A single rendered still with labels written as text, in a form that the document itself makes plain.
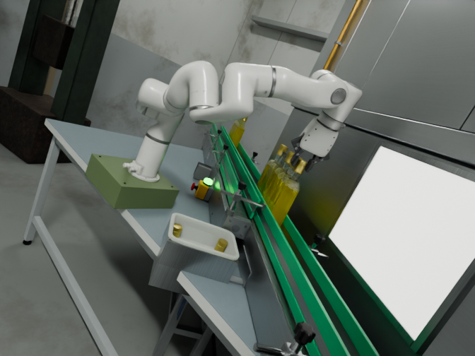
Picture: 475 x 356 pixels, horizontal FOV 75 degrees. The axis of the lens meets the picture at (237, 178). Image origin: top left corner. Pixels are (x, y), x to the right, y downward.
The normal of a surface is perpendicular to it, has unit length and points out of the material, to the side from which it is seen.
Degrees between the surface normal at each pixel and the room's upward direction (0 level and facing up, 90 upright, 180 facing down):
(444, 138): 90
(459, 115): 90
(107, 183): 90
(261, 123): 90
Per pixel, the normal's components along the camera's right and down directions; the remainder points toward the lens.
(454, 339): -0.90, -0.36
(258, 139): -0.62, -0.07
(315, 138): -0.05, 0.51
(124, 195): 0.67, 0.47
